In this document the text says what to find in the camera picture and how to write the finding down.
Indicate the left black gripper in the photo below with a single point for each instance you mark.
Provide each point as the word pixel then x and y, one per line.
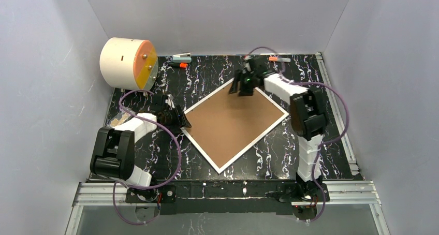
pixel 174 115

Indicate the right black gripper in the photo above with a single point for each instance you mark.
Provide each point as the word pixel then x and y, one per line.
pixel 247 79

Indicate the brown cardboard backing board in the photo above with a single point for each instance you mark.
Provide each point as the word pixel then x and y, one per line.
pixel 233 123

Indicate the white picture frame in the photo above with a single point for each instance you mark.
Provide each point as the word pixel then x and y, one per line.
pixel 219 169

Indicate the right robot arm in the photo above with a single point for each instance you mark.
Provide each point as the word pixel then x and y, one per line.
pixel 307 115

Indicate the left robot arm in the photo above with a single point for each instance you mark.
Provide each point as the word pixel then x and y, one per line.
pixel 114 150

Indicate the orange grey utility knife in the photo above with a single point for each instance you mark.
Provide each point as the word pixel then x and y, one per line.
pixel 279 59

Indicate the black orange marker pen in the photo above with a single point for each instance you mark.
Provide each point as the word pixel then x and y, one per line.
pixel 178 65

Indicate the cream cylindrical drum device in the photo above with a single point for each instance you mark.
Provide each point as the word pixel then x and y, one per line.
pixel 129 64

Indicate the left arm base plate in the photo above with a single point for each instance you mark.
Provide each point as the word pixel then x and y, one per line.
pixel 161 194

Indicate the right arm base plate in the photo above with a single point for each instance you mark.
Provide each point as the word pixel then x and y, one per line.
pixel 309 193

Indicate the aluminium rail front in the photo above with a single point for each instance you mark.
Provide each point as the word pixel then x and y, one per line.
pixel 339 192

